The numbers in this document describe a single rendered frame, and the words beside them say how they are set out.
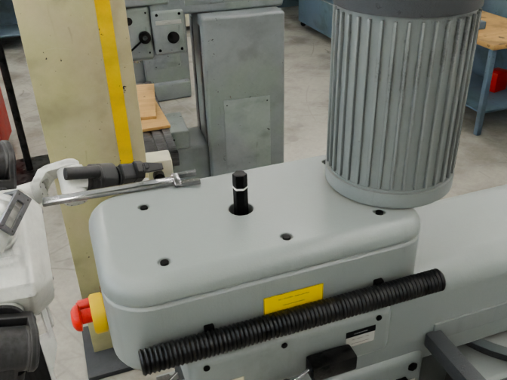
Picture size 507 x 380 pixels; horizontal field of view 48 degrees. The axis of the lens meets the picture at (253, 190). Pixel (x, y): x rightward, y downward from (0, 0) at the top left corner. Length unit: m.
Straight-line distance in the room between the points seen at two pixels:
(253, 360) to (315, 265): 0.18
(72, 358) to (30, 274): 2.14
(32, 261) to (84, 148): 1.41
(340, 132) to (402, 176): 0.11
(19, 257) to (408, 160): 0.83
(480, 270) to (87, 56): 1.89
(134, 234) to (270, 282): 0.20
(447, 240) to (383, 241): 0.24
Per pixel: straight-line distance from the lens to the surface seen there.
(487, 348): 1.18
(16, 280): 1.27
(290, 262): 0.77
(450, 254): 1.01
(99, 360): 3.29
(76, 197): 0.92
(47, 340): 1.66
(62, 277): 3.96
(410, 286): 0.86
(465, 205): 1.15
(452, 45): 0.79
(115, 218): 0.86
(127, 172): 1.67
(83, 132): 2.61
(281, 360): 0.90
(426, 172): 0.85
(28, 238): 1.31
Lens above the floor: 2.34
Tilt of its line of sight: 30 degrees down
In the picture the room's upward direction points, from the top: 2 degrees counter-clockwise
